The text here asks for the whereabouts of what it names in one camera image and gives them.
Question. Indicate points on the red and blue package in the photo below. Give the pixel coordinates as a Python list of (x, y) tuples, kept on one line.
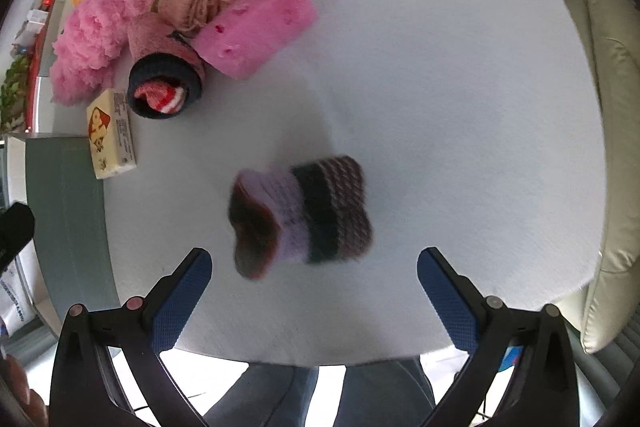
[(510, 354)]

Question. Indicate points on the white bag with blue print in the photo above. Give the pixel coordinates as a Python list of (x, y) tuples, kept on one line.
[(12, 302)]

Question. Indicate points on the person's legs in jeans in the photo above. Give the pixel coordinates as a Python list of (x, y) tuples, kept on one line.
[(320, 394)]

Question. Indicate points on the pink fluffy plush cloth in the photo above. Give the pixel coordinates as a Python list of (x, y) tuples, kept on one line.
[(95, 42)]

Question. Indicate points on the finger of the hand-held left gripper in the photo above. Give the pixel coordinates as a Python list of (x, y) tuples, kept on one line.
[(15, 227)]

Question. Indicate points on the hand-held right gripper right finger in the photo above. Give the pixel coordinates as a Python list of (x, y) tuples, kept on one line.
[(447, 302)]

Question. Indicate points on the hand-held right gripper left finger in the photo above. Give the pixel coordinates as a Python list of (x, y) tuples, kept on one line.
[(182, 302)]

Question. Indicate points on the green artificial plant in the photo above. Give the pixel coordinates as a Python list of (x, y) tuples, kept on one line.
[(12, 82)]

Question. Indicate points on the pink sponge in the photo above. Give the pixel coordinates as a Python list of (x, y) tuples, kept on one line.
[(260, 27)]

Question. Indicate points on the beige sofa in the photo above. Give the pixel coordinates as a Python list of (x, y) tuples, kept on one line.
[(605, 157)]

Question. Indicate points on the purple striped knit sock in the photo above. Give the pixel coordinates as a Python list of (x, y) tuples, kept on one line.
[(305, 222)]

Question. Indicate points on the yellow cartoon tissue pack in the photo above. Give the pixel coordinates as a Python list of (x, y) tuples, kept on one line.
[(112, 134)]

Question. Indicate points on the pink and black sock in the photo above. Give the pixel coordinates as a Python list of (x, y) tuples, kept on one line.
[(165, 82)]

